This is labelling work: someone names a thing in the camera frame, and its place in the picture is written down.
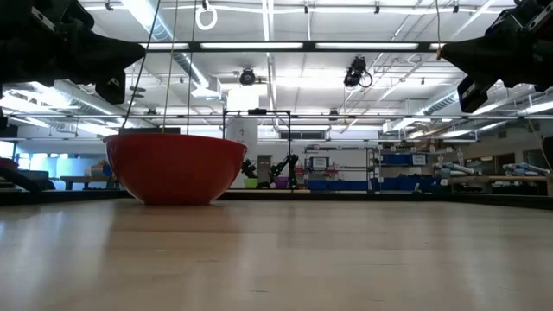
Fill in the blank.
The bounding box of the black hanging cable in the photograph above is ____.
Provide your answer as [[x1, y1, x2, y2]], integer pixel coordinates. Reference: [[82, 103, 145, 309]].
[[122, 0, 162, 130]]

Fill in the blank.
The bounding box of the shelf rack with blue bins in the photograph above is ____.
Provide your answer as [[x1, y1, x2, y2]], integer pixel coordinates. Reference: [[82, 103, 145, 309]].
[[303, 143, 434, 193]]

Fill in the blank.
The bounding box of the white pillar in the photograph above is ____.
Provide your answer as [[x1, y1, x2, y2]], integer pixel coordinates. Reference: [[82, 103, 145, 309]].
[[226, 88, 261, 189]]

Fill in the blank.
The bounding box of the round black ceiling camera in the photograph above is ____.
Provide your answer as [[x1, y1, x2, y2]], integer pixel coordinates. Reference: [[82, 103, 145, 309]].
[[238, 67, 257, 87]]

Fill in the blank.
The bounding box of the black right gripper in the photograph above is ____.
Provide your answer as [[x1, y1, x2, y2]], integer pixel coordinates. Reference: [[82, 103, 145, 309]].
[[440, 0, 553, 114]]

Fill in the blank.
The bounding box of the large red bowl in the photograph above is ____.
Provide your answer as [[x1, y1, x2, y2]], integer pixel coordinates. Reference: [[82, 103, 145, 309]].
[[103, 132, 249, 206]]

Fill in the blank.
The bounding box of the white hanging ring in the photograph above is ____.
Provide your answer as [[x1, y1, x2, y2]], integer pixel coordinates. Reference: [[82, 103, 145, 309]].
[[194, 3, 219, 32]]

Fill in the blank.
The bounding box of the silver ventilation duct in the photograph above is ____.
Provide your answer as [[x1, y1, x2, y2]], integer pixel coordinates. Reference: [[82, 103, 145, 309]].
[[119, 0, 212, 91]]

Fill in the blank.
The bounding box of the black overhead camera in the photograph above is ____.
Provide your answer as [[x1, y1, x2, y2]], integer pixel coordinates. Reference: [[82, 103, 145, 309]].
[[343, 55, 374, 90]]

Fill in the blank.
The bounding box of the wooden workbench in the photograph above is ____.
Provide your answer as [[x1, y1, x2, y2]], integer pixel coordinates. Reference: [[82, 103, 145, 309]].
[[439, 173, 553, 198]]

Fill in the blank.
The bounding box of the distant black frame station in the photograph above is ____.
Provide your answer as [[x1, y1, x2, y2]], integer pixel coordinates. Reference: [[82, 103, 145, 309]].
[[221, 108, 293, 192]]

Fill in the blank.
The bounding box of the grey roll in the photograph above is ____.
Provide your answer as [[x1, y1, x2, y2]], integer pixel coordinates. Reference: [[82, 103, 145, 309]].
[[433, 161, 481, 179], [502, 162, 552, 177]]

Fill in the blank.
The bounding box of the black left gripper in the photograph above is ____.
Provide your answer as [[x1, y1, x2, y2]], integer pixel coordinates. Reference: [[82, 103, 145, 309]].
[[0, 0, 147, 105]]

